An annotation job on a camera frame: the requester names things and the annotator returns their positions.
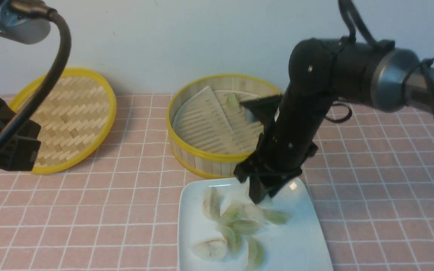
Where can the green dumpling plate right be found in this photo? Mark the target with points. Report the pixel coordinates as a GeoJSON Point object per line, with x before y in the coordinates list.
{"type": "Point", "coordinates": [276, 217]}

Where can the green dumpling plate middle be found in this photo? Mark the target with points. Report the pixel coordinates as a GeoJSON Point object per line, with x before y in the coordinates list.
{"type": "Point", "coordinates": [246, 227]}

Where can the white square plate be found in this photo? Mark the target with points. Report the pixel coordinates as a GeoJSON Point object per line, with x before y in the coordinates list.
{"type": "Point", "coordinates": [297, 245]}

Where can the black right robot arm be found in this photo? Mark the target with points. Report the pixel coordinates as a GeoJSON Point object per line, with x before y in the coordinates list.
{"type": "Point", "coordinates": [323, 74]}

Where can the woven bamboo steamer lid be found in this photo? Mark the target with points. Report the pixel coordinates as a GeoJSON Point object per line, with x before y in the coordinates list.
{"type": "Point", "coordinates": [75, 119]}

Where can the white dumpling plate bottom left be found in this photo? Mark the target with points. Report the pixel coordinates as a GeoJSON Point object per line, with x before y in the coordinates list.
{"type": "Point", "coordinates": [211, 250]}

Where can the green dumpling steamer back left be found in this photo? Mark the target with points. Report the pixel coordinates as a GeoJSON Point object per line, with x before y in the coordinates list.
{"type": "Point", "coordinates": [233, 102]}

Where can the green dumpling plate bottom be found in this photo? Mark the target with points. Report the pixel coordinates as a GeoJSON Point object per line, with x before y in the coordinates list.
{"type": "Point", "coordinates": [255, 254]}

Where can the green dumpling plate lower centre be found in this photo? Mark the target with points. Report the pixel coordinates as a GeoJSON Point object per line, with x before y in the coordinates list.
{"type": "Point", "coordinates": [233, 239]}

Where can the green dumpling plate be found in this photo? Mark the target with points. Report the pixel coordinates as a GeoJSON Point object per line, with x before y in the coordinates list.
{"type": "Point", "coordinates": [246, 227]}
{"type": "Point", "coordinates": [255, 254]}
{"type": "Point", "coordinates": [233, 239]}
{"type": "Point", "coordinates": [276, 217]}
{"type": "Point", "coordinates": [231, 214]}

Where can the green dumpling plate centre left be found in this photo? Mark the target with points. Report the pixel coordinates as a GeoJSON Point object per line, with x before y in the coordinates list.
{"type": "Point", "coordinates": [231, 214]}

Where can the pale dumpling plate centre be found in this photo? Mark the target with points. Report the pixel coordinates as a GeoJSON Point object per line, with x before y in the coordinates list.
{"type": "Point", "coordinates": [253, 212]}

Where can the bamboo steamer basket yellow rim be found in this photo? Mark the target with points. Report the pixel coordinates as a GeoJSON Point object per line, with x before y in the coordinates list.
{"type": "Point", "coordinates": [213, 165]}

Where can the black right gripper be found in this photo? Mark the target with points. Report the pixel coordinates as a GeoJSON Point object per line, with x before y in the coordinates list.
{"type": "Point", "coordinates": [283, 146]}

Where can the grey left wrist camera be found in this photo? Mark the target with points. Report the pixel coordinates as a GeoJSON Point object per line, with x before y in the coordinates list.
{"type": "Point", "coordinates": [24, 21]}

